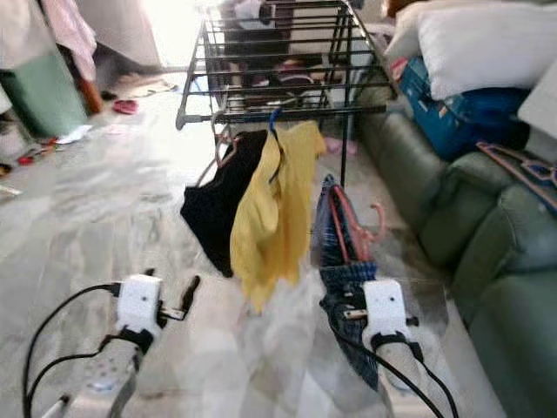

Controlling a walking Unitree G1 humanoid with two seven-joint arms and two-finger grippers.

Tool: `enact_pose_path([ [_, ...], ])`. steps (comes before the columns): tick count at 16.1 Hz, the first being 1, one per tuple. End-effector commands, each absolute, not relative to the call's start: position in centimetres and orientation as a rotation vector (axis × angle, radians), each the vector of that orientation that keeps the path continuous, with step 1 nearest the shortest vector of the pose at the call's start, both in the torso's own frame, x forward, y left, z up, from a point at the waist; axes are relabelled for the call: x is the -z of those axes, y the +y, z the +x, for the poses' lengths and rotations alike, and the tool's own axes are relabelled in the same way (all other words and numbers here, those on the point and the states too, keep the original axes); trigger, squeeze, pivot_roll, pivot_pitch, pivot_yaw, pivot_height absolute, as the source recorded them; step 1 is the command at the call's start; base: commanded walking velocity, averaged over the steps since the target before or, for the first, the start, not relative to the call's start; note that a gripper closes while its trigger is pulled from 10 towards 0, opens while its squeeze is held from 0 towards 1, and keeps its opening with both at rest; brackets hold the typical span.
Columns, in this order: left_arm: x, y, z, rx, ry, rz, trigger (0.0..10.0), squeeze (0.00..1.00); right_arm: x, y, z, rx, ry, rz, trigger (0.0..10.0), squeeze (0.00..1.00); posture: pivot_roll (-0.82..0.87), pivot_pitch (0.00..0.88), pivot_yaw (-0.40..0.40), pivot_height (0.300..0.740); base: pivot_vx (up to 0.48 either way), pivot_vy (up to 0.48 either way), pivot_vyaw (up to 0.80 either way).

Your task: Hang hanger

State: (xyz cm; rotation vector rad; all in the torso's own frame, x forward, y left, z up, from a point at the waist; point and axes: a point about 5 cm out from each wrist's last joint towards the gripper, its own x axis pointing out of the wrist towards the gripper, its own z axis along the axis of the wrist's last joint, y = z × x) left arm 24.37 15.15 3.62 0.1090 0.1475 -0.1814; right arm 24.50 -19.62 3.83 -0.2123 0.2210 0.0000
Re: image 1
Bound blue plaid shorts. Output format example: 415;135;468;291
313;174;388;391

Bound blue clothes hanger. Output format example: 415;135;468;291
268;106;286;140

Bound blue plastic hanger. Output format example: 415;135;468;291
527;161;557;188

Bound black garment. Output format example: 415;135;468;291
180;131;269;278

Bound yellow shirt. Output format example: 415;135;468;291
229;120;327;314

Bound grey-green leather sofa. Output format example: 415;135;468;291
357;109;557;418

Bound black metal drying rack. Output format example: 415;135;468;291
177;0;401;188

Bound blue storage bag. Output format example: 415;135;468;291
399;57;532;162

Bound green plastic bin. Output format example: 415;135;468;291
0;52;90;138

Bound beige curtain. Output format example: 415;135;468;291
74;0;162;71

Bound pink hanging cloth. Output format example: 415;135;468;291
44;0;97;84

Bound white pillow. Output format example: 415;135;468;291
416;3;557;98

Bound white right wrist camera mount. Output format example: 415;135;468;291
364;279;410;342

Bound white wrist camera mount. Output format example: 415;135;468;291
117;274;164;336
364;279;410;342

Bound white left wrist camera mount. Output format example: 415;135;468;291
117;274;164;336

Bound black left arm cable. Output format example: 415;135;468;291
22;281;124;418

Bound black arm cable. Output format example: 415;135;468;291
22;281;124;418
331;327;460;418

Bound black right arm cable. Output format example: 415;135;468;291
331;327;460;418

